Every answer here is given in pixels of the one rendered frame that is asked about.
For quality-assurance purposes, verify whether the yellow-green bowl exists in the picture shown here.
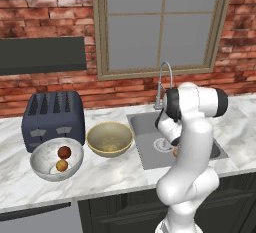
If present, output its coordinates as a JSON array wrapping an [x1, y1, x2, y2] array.
[[85, 121, 135, 159]]

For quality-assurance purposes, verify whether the dark wall shelf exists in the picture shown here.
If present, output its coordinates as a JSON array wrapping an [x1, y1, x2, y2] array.
[[0, 36, 88, 76]]

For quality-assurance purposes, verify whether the white marble bowl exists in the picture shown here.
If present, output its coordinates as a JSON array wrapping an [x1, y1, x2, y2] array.
[[29, 137, 85, 182]]

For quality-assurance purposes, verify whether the silver arched faucet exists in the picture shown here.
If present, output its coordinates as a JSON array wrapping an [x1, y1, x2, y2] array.
[[153, 60, 174, 111]]

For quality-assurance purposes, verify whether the dark red apple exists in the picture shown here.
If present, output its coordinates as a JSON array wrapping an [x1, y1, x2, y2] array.
[[57, 145, 72, 160]]

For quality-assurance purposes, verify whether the tan framed window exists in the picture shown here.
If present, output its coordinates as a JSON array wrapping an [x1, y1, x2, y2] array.
[[91, 0, 236, 81]]

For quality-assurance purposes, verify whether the dark dishwasher handle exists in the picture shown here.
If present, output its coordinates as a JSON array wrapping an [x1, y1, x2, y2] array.
[[0, 202, 72, 222]]

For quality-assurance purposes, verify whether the yellow-red apple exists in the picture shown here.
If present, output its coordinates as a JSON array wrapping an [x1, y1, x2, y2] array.
[[55, 159, 69, 173]]

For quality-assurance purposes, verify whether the dark blue toaster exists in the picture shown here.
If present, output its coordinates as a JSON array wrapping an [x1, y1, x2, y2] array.
[[21, 90, 86, 154]]

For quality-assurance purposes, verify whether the grey dishwasher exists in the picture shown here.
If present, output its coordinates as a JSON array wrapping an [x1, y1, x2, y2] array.
[[0, 202, 84, 233]]

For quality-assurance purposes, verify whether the grey steel sink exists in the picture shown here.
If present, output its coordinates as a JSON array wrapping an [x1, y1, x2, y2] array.
[[126, 110, 230, 171]]

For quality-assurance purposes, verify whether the dark cabinet door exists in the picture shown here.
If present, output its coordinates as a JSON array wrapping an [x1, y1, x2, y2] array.
[[196, 173, 256, 233], [77, 188, 169, 233]]

